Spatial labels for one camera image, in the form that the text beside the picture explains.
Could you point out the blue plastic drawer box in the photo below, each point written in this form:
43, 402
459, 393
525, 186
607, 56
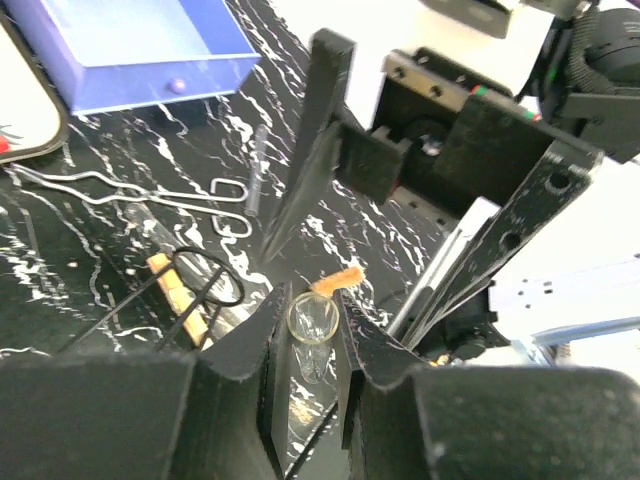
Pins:
111, 55

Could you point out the wooden test tube clamp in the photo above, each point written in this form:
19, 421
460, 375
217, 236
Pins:
179, 298

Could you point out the strawberry pattern tray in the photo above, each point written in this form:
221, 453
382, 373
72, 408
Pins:
34, 121

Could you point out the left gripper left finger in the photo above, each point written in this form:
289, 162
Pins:
219, 414

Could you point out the metal crucible tongs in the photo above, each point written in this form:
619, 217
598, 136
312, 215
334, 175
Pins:
222, 190

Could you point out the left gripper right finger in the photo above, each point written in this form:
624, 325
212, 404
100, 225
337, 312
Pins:
402, 419

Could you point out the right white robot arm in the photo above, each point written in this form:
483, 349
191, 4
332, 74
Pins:
540, 232

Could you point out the glass test tube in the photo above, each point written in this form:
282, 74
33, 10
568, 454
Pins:
255, 180
312, 320

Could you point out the test tube brush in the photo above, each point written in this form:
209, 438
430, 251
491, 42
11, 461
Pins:
347, 278

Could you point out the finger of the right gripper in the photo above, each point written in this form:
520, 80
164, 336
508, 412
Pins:
559, 177
314, 156

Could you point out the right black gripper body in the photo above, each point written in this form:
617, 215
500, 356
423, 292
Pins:
452, 144

